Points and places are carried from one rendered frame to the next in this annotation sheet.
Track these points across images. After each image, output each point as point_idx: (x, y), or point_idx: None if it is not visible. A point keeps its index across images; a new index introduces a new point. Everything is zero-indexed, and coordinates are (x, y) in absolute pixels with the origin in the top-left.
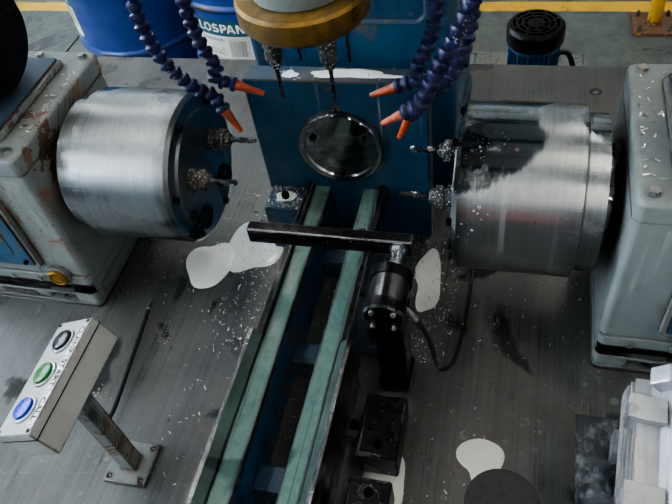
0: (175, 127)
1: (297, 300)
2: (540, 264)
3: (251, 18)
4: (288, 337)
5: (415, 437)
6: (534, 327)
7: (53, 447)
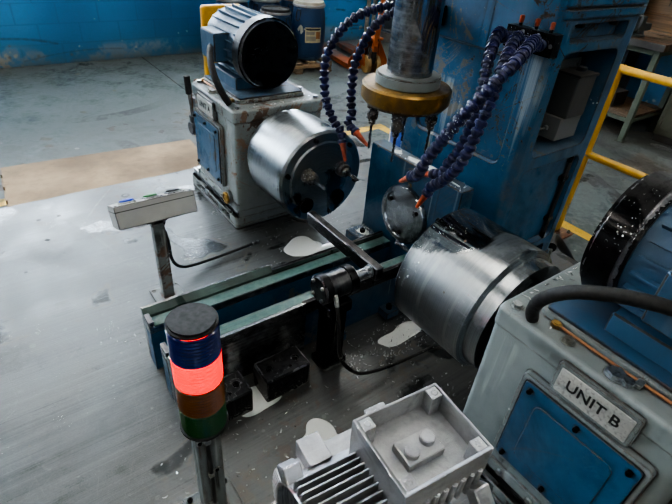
0: (314, 139)
1: (309, 275)
2: (438, 331)
3: (364, 81)
4: (285, 288)
5: (299, 394)
6: None
7: (119, 224)
